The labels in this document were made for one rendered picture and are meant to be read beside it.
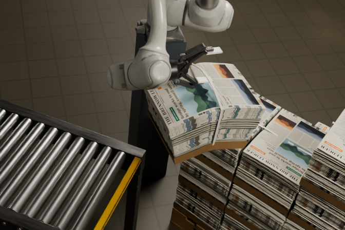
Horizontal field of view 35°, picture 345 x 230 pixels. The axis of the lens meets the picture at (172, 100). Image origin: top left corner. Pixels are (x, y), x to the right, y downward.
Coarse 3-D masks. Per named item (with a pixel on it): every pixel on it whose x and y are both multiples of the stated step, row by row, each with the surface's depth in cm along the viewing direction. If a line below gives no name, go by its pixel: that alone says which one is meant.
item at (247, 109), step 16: (208, 64) 224; (224, 64) 228; (224, 80) 219; (240, 80) 223; (224, 96) 209; (240, 96) 213; (256, 96) 218; (240, 112) 209; (256, 112) 213; (224, 128) 212; (240, 128) 216
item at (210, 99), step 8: (200, 64) 222; (192, 72) 218; (200, 72) 219; (200, 88) 211; (208, 88) 212; (216, 88) 212; (208, 96) 208; (208, 104) 205; (216, 104) 205; (224, 104) 206; (216, 112) 203; (224, 112) 205; (216, 120) 206; (224, 120) 209; (208, 136) 212
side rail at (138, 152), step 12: (12, 108) 246; (24, 108) 246; (36, 120) 242; (48, 120) 243; (60, 120) 244; (60, 132) 241; (72, 132) 239; (84, 132) 240; (96, 132) 241; (108, 144) 236; (120, 144) 237; (96, 156) 243; (132, 156) 234; (144, 156) 237
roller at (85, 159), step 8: (88, 144) 236; (96, 144) 236; (88, 152) 232; (96, 152) 235; (80, 160) 228; (88, 160) 230; (72, 168) 226; (80, 168) 225; (72, 176) 222; (80, 176) 225; (64, 184) 218; (72, 184) 220; (56, 192) 216; (64, 192) 216; (56, 200) 212; (64, 200) 215; (48, 208) 209; (56, 208) 211; (40, 216) 207; (48, 216) 207
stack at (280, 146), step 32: (256, 128) 249; (288, 128) 252; (192, 160) 264; (224, 160) 250; (256, 160) 236; (288, 160) 237; (192, 192) 279; (224, 192) 261; (288, 192) 235; (192, 224) 293; (224, 224) 275; (256, 224) 259; (288, 224) 244; (320, 224) 232
